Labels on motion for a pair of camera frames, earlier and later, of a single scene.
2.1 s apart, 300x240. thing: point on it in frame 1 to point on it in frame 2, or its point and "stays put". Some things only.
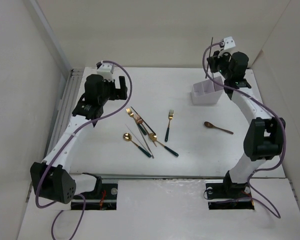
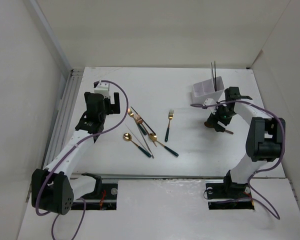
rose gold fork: (139, 120) stays put
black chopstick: (209, 56) to (215, 78)
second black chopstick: (149, 127) stays put
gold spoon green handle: (127, 137) stays put
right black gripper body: (220, 64) to (222, 114)
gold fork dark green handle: (171, 114) stays put
